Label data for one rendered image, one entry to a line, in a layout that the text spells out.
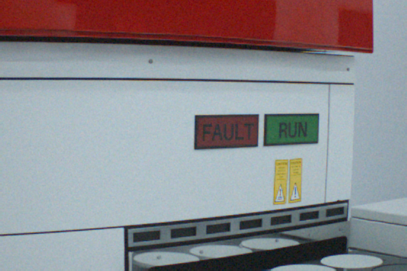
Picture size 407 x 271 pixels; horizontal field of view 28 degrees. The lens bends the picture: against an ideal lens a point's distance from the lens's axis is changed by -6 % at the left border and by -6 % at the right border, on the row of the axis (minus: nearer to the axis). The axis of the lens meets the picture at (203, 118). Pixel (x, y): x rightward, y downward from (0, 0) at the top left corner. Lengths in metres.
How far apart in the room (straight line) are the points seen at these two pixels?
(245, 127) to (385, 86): 2.62
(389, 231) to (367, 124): 2.39
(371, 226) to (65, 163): 0.56
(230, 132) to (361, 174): 2.54
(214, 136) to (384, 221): 0.35
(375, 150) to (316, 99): 2.46
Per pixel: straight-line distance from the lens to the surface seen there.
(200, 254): 1.20
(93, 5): 1.03
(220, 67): 1.21
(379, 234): 1.38
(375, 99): 3.77
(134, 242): 1.14
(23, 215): 1.05
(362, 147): 3.72
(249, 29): 1.18
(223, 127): 1.21
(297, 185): 1.32
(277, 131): 1.28
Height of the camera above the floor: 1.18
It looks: 3 degrees down
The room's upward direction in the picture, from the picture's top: 1 degrees clockwise
